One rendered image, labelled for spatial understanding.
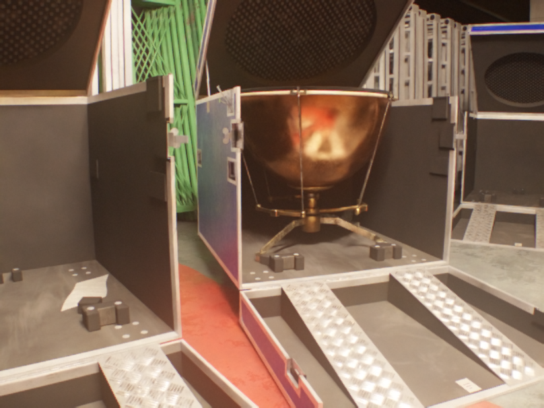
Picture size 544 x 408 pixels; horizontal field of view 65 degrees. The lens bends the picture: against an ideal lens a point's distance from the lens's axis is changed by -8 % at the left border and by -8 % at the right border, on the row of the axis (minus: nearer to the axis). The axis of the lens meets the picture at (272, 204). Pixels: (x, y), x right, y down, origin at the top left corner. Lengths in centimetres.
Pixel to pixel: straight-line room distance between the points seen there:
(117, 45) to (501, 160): 382
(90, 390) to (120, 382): 15
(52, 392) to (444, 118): 194
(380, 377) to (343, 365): 12
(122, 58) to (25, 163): 141
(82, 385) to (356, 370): 82
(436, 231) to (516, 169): 289
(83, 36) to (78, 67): 17
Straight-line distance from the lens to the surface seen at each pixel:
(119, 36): 342
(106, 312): 158
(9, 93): 224
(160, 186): 142
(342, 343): 162
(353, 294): 207
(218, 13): 239
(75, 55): 217
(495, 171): 518
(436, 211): 236
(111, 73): 340
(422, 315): 195
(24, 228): 227
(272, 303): 193
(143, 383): 131
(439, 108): 232
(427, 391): 154
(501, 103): 507
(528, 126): 515
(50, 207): 227
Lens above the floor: 81
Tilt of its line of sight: 10 degrees down
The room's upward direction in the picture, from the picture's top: straight up
